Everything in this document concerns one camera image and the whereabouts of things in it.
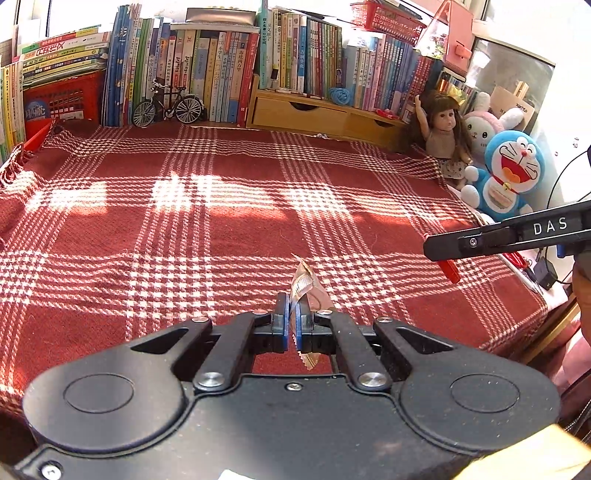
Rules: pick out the row of colourful paperback books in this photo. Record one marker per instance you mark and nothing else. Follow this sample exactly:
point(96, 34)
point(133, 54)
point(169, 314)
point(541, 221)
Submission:
point(360, 60)

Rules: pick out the wooden desk organizer with drawers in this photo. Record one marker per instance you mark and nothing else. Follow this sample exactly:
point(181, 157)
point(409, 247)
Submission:
point(295, 117)

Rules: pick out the blue yarn ball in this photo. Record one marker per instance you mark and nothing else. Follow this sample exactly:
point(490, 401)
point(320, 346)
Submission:
point(340, 96)

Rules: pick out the pink and white bunny plush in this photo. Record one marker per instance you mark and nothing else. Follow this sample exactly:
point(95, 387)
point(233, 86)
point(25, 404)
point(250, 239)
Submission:
point(482, 129)

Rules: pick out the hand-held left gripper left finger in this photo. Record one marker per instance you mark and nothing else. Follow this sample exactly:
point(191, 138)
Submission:
point(282, 323)

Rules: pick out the row of yellow-green upright books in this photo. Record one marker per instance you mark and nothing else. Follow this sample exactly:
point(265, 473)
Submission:
point(11, 110)

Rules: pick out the small black bottle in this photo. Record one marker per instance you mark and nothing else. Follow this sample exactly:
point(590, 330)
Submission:
point(274, 78)

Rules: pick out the white framed window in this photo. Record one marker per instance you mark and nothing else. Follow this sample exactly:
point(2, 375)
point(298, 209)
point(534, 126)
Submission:
point(69, 14)

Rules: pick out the pink house-shaped box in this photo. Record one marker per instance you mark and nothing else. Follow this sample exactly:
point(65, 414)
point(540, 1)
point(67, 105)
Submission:
point(455, 37)

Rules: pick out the red plaid blanket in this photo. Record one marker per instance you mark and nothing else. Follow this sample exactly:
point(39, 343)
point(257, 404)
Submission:
point(231, 221)

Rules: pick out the stack of flat-lying textbooks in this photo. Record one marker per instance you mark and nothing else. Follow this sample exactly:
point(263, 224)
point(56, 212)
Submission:
point(64, 57)

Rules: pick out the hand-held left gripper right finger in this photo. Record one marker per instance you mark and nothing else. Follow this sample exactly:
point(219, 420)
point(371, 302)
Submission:
point(304, 332)

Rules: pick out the brown-haired doll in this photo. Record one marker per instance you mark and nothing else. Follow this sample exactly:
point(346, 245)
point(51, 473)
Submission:
point(441, 134)

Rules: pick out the white card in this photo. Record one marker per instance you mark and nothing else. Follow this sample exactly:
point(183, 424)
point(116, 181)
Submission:
point(23, 34)

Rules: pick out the grey flat box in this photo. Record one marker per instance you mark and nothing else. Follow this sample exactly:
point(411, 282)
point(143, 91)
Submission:
point(221, 14)

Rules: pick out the blue cat plush toy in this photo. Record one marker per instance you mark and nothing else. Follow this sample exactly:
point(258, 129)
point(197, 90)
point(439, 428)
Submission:
point(505, 170)

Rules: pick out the red plastic crate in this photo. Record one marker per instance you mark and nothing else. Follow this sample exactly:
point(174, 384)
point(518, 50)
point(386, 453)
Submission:
point(64, 99)

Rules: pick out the white flat box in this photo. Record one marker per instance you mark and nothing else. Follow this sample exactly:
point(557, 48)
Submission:
point(212, 27)

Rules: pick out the black charger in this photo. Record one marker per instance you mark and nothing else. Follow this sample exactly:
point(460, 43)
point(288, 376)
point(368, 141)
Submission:
point(547, 273)

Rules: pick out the row of tall standing books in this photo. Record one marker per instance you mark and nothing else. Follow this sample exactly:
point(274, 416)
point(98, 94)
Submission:
point(194, 74)

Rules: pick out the red plastic basket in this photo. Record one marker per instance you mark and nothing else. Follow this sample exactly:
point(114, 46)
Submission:
point(388, 23)

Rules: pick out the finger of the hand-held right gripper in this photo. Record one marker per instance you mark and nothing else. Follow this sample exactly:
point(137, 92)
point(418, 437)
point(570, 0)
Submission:
point(489, 240)

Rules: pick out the gold foil packet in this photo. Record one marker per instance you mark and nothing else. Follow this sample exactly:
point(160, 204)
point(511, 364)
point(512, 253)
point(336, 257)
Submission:
point(307, 284)

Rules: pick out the shiny holographic books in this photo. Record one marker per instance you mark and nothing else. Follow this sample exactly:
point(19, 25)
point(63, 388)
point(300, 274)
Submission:
point(450, 87)

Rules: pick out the miniature black bicycle model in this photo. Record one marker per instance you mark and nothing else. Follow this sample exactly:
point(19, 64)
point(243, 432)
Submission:
point(184, 108)

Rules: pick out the grey foil panel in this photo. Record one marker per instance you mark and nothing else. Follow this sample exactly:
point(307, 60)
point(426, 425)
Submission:
point(512, 60)

